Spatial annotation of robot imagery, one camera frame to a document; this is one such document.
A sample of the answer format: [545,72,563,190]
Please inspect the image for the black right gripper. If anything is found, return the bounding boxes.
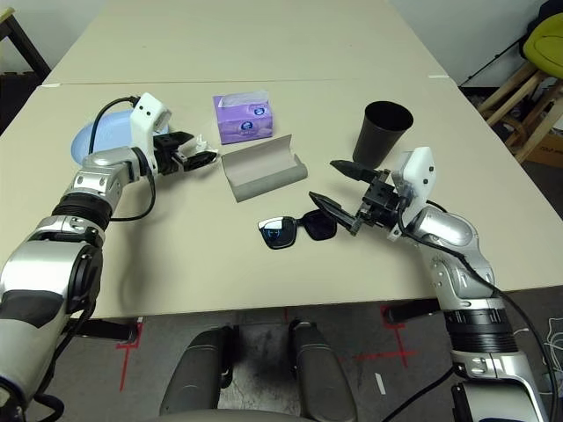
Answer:
[308,159,408,236]

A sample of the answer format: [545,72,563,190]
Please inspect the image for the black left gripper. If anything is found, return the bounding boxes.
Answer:
[151,130,220,175]

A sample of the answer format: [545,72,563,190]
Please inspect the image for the white tissue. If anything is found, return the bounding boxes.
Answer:
[188,133,212,155]

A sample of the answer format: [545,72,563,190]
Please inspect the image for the grey glasses case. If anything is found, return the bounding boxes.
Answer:
[220,134,309,204]

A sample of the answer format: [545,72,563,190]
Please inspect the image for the black sunglasses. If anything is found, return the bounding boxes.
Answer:
[257,208,340,251]

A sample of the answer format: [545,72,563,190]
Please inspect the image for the blue plastic plate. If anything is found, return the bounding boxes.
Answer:
[69,108,171,166]

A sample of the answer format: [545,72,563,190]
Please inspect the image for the purple tissue box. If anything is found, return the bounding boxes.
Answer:
[212,90,274,146]

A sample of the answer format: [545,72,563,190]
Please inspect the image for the black plastic cup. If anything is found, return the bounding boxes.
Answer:
[351,100,415,169]

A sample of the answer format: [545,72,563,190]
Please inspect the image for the black table foot bar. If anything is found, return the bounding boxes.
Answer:
[382,298,441,326]
[81,318,138,345]

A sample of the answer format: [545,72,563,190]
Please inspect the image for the red floor tape cross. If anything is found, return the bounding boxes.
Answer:
[354,327,419,368]

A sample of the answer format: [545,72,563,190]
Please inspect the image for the grey robot right leg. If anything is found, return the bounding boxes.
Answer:
[288,319,358,422]

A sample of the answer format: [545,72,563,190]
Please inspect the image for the grey robot leg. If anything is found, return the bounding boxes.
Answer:
[288,319,358,422]
[158,324,238,422]

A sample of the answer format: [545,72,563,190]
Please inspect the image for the wooden stool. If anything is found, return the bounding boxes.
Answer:
[477,61,563,164]

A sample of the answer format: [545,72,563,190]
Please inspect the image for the black stand rod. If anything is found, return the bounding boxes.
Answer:
[459,33,536,87]

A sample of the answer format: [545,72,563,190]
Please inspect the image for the cardboard box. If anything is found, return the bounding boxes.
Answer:
[525,131,563,171]

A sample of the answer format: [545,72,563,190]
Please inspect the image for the grey robot left leg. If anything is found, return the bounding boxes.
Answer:
[158,324,238,422]

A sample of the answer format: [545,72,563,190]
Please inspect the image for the long red floor tape corner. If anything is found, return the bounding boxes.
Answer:
[114,323,144,392]

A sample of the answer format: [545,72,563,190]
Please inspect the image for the grey robot torso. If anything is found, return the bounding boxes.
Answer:
[206,411,309,422]

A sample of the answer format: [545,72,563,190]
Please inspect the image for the yellow-green seat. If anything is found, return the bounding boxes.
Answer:
[523,15,563,80]

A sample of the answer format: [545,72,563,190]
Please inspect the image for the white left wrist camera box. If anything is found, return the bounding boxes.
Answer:
[129,91,172,172]

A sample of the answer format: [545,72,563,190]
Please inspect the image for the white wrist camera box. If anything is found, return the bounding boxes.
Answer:
[386,147,436,241]
[129,91,172,172]

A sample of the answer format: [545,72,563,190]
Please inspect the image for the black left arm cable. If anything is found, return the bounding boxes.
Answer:
[85,96,157,221]

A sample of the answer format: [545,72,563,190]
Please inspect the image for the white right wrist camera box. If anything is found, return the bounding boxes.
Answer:
[386,147,436,241]

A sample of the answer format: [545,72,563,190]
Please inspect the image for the side table with black frame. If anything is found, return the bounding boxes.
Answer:
[0,8,52,78]

